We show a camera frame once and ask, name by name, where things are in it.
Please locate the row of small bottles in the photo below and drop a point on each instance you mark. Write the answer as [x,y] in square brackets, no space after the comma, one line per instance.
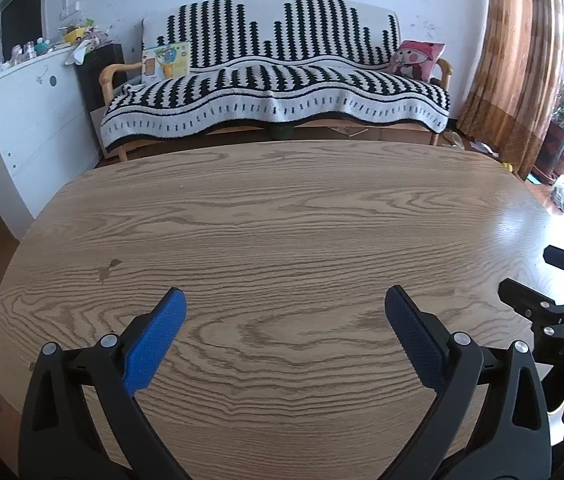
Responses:
[29,50]

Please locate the yellow toy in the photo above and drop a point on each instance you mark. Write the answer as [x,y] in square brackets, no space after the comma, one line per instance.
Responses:
[506,166]

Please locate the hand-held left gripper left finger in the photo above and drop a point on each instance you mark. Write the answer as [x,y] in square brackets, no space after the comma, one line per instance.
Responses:
[154,345]

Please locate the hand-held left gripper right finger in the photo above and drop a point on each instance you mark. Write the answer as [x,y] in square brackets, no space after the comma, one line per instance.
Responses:
[419,340]

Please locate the pile of papers and toys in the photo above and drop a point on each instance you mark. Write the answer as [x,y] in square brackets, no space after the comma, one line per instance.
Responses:
[82,37]

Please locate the pink cartoon cushion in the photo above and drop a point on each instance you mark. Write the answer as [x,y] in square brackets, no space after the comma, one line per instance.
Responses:
[414,60]

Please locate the wooden sofa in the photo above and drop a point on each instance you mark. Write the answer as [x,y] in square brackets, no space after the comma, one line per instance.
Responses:
[112,70]

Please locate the black cabinet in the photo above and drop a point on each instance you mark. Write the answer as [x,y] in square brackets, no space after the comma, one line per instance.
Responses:
[97,75]

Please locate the beige slipper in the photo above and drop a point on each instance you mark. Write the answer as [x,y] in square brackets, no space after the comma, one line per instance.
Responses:
[454,140]

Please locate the brown curtain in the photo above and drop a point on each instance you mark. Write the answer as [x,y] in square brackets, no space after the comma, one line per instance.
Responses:
[512,60]

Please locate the white plastic bag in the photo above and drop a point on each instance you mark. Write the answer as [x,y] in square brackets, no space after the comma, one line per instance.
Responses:
[560,195]

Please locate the white cabinet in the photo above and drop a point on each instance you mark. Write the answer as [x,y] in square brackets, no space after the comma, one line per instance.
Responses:
[27,120]

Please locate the colourful picture book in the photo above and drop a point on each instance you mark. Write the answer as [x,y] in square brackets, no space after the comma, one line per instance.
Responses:
[164,62]

